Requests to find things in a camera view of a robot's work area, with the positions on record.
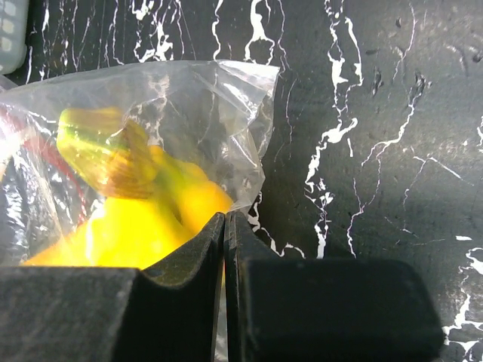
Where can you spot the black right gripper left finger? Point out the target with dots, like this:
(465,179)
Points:
(167,312)

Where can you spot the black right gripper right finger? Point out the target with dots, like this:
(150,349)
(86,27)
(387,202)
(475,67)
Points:
(331,309)

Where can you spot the fake banana bunch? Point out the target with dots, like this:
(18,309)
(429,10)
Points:
(153,202)

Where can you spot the clear zip bag with fruit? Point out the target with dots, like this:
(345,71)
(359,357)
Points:
(216,114)

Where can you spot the teal plastic basket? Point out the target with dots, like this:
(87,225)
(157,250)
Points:
(14,19)

